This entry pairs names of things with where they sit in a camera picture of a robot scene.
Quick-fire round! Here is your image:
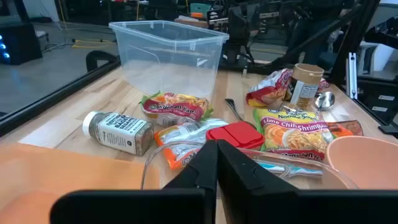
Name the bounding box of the clear plastic storage bin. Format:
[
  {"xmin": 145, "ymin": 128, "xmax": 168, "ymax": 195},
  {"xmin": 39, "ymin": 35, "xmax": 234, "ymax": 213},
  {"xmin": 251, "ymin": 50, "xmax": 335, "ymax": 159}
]
[{"xmin": 108, "ymin": 20, "xmax": 230, "ymax": 102}]

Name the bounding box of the bagel seasoning bottle white cap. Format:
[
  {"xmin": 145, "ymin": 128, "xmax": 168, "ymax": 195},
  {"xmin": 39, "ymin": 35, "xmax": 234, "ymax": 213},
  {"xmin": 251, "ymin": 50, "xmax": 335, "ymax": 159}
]
[{"xmin": 81, "ymin": 111, "xmax": 155, "ymax": 157}]

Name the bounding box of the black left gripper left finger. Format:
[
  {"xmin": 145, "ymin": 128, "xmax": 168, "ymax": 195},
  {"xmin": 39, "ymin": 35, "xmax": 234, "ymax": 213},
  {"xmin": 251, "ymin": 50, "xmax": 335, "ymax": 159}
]
[{"xmin": 49, "ymin": 139, "xmax": 218, "ymax": 224}]

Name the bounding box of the red-lid spice container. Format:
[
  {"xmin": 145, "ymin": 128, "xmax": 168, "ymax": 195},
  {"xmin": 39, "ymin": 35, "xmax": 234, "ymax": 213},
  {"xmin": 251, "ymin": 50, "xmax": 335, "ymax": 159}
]
[{"xmin": 205, "ymin": 121, "xmax": 266, "ymax": 150}]

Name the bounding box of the silver metal spoon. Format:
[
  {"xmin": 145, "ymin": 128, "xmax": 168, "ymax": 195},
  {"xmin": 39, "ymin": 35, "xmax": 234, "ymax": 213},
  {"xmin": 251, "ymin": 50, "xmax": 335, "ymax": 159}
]
[
  {"xmin": 314, "ymin": 91, "xmax": 336, "ymax": 112},
  {"xmin": 224, "ymin": 98, "xmax": 249, "ymax": 125}
]

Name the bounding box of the clear left plastic container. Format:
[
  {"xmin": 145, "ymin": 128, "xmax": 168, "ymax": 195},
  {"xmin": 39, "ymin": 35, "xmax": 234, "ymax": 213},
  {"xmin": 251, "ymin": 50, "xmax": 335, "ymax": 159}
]
[{"xmin": 140, "ymin": 140, "xmax": 360, "ymax": 190}]

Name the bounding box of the black box with blue lights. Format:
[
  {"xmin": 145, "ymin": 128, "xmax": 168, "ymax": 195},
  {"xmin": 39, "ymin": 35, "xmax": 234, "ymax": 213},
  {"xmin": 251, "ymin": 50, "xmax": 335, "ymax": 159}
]
[{"xmin": 0, "ymin": 21, "xmax": 44, "ymax": 65}]

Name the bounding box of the peach-coloured bowl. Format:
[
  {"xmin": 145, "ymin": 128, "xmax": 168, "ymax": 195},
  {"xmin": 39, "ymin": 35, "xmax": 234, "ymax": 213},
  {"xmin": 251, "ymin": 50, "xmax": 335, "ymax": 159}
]
[{"xmin": 325, "ymin": 136, "xmax": 398, "ymax": 190}]

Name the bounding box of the silver aluminium bracket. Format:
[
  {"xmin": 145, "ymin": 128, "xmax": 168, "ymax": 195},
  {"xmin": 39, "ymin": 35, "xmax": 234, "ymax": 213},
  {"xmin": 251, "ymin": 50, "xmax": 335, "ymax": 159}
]
[{"xmin": 347, "ymin": 52, "xmax": 359, "ymax": 100}]

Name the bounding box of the red Maruchan ramen packet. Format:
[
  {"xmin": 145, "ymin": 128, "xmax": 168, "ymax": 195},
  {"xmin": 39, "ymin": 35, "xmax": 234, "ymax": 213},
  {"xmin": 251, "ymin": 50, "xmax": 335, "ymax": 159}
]
[
  {"xmin": 245, "ymin": 68, "xmax": 331, "ymax": 108},
  {"xmin": 139, "ymin": 91, "xmax": 214, "ymax": 127}
]

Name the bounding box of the brown cardboard box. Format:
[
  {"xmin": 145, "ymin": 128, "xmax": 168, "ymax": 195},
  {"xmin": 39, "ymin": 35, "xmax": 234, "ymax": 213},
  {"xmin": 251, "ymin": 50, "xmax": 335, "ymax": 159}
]
[{"xmin": 174, "ymin": 15, "xmax": 210, "ymax": 29}]

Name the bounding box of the black curved frame bracket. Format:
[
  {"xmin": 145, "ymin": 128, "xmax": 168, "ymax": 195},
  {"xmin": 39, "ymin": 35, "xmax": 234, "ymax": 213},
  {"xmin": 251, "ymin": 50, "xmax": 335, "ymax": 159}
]
[{"xmin": 85, "ymin": 49, "xmax": 121, "ymax": 73}]

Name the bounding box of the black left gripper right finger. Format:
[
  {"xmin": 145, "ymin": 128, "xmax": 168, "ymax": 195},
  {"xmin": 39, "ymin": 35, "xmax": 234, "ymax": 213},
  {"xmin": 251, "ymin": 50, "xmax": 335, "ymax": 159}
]
[{"xmin": 217, "ymin": 139, "xmax": 398, "ymax": 224}]

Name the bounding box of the lime chili shrimp noodle packet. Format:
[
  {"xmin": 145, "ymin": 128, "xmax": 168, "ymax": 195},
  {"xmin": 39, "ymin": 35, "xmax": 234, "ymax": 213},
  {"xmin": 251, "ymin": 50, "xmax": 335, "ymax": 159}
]
[{"xmin": 253, "ymin": 107, "xmax": 335, "ymax": 161}]

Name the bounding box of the teal storage box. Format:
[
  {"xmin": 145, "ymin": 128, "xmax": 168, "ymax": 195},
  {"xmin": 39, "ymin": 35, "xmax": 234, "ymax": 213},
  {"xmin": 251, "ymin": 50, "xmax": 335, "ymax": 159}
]
[{"xmin": 189, "ymin": 2, "xmax": 212, "ymax": 15}]

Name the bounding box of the orange Maruchan ramen packet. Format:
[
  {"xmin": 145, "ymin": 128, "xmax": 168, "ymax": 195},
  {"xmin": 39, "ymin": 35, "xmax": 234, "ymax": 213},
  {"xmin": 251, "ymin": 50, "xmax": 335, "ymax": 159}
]
[{"xmin": 154, "ymin": 118, "xmax": 229, "ymax": 170}]

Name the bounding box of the yellow floor cable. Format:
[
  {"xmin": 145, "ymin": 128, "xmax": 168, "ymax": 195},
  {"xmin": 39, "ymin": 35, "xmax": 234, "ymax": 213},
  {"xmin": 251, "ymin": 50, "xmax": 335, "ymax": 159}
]
[{"xmin": 70, "ymin": 37, "xmax": 116, "ymax": 50}]

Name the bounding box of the teal-handled spoon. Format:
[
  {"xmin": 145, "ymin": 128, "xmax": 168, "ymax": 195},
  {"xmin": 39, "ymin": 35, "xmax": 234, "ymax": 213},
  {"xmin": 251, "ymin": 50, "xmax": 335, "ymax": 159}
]
[{"xmin": 256, "ymin": 160, "xmax": 324, "ymax": 179}]

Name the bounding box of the brown orange noodle packet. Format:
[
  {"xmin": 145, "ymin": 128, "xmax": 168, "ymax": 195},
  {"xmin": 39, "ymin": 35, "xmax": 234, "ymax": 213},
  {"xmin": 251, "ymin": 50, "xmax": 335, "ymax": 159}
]
[{"xmin": 325, "ymin": 119, "xmax": 364, "ymax": 138}]

